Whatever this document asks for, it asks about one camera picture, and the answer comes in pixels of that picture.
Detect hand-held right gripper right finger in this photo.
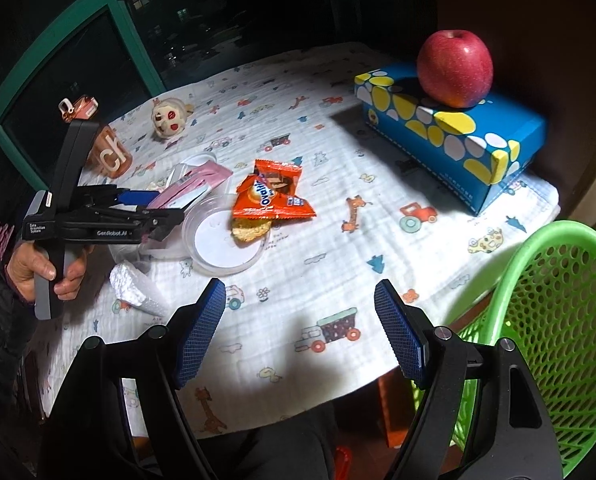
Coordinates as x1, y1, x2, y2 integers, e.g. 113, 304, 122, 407
374, 279, 564, 480

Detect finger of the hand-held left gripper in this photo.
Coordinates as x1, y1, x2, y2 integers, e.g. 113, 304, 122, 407
78, 184, 161, 211
90, 207, 186, 243

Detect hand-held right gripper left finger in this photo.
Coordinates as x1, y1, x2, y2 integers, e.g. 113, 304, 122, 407
38, 277, 227, 480

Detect pink packet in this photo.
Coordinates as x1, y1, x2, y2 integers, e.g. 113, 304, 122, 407
147, 162, 233, 209

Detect clear round plastic lid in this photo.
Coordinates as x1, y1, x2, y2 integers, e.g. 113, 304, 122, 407
182, 192, 269, 276

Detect round cracker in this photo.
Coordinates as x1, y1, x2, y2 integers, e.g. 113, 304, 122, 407
230, 217, 273, 244

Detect orange snack packet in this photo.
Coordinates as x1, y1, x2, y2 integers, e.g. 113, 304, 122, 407
232, 159, 317, 221

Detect green plastic mesh basket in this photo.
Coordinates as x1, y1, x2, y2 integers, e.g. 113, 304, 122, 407
410, 220, 596, 480

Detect person's left forearm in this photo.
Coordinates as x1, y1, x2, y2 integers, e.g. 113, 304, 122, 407
0, 260, 39, 396

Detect person's left hand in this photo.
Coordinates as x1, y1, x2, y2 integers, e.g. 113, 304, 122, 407
7, 244, 88, 303

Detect orange cup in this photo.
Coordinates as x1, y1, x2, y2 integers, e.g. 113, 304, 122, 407
94, 122, 129, 181

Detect white foam piece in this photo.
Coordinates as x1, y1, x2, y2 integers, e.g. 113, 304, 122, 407
109, 261, 165, 317

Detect small monkey toy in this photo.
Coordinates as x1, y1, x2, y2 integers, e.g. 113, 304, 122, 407
151, 99, 195, 139

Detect white printed cloth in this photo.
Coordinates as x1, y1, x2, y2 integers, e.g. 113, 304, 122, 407
28, 42, 561, 436

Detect blue spotted tissue box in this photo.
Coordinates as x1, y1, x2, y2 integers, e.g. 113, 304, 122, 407
354, 62, 548, 217

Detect red apple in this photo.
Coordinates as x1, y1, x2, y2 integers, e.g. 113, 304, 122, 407
417, 30, 494, 109

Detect green window frame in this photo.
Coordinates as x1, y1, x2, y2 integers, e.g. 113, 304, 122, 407
0, 0, 169, 241

